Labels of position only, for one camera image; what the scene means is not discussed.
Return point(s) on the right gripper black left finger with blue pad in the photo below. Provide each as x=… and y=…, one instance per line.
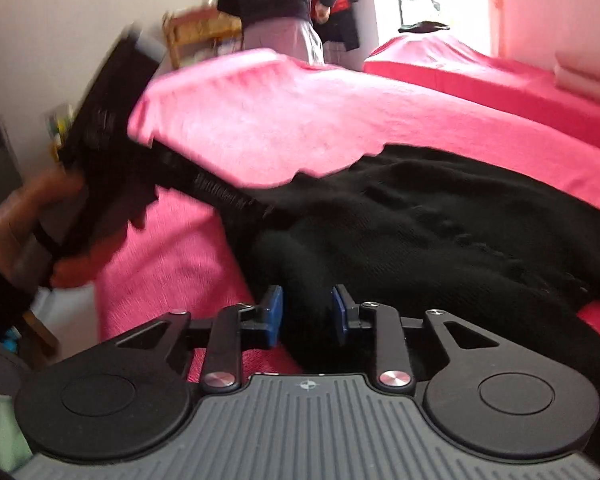
x=173, y=338

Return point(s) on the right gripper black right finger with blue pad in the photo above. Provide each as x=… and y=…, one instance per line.
x=439, y=353

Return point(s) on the black pants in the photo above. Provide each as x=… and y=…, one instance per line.
x=418, y=228

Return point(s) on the person's left hand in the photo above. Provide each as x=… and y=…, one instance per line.
x=19, y=213

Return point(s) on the wooden chair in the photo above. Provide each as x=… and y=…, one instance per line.
x=195, y=26

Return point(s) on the person in dark top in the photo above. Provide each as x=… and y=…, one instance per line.
x=283, y=26

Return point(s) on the hanging clothes rack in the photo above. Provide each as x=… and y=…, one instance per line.
x=341, y=27

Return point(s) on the pink far bed cover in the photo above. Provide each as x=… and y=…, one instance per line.
x=440, y=62

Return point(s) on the black cloth on far bed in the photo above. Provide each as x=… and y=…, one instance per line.
x=423, y=27

